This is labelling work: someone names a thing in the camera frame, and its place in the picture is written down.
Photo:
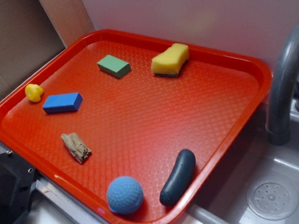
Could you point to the dark green plastic pickle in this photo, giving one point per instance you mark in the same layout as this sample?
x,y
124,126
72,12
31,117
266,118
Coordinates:
x,y
179,179

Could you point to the red plastic tray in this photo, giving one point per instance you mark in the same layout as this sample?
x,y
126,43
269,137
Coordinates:
x,y
135,126

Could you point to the yellow sponge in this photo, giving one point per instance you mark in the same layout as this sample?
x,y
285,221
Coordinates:
x,y
170,62

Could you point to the green rectangular block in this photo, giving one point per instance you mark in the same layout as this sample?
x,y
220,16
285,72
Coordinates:
x,y
114,66

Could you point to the brown wood piece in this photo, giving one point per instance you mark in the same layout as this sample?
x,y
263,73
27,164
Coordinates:
x,y
76,146

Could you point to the blue rectangular block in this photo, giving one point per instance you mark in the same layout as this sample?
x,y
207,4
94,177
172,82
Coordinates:
x,y
63,103

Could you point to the blue dimpled ball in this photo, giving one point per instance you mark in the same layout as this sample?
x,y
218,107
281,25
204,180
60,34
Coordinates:
x,y
124,195

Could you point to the grey toy sink basin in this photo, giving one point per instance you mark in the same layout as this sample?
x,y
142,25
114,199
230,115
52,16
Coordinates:
x,y
255,182

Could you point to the grey toy faucet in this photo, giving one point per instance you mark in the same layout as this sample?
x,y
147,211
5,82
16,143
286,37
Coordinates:
x,y
285,83

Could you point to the brown cardboard panel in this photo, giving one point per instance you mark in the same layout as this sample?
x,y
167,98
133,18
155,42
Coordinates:
x,y
32,32

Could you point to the black metal bracket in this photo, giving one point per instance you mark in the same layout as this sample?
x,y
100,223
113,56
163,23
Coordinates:
x,y
17,179

